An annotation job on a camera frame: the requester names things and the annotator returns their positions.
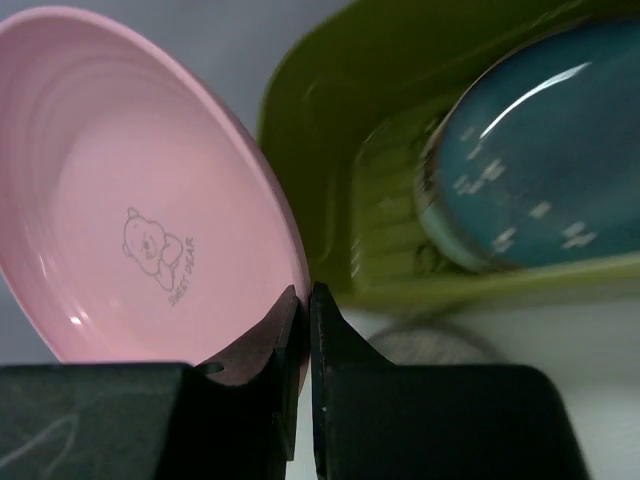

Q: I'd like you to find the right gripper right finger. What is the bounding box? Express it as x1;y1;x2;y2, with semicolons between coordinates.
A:
310;283;588;479

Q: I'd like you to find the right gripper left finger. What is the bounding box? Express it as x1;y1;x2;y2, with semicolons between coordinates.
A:
1;288;302;479

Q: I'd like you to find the grey deer plate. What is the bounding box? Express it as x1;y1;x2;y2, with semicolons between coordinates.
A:
368;325;506;366

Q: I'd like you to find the mint green flower plate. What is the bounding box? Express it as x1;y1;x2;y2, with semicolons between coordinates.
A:
416;200;496;272

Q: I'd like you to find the pink plastic plate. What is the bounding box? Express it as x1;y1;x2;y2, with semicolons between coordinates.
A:
1;6;310;364

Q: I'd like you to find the dark teal plate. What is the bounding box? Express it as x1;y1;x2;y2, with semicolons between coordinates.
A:
415;17;639;270

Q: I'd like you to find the green plastic bin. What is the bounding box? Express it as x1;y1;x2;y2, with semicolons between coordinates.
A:
257;1;639;311

